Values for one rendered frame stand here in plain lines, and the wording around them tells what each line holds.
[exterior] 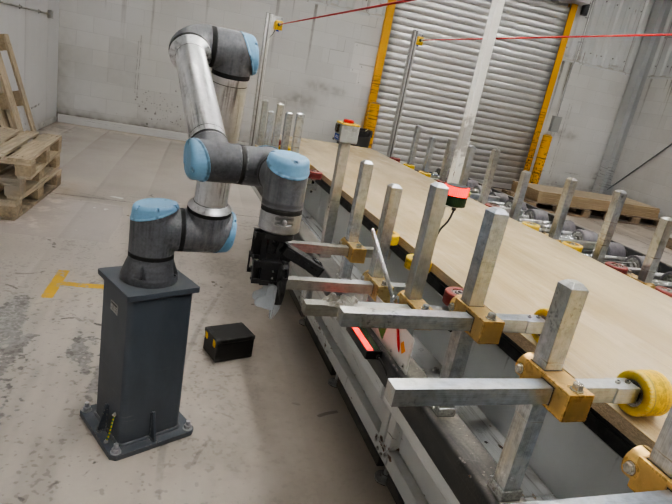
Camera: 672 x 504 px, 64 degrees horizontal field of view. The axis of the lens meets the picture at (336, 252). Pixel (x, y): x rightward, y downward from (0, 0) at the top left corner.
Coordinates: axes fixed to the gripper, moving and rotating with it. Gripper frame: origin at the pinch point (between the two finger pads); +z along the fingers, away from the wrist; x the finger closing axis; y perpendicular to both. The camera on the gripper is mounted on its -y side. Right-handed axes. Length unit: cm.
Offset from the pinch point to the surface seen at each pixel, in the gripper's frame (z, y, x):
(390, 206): -22, -36, -27
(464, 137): -36, -132, -160
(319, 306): -2.9, -10.1, 1.4
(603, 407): -6, -52, 47
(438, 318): -13.0, -26.2, 26.4
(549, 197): 59, -554, -578
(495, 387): -13, -23, 51
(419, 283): -8.9, -36.7, -2.3
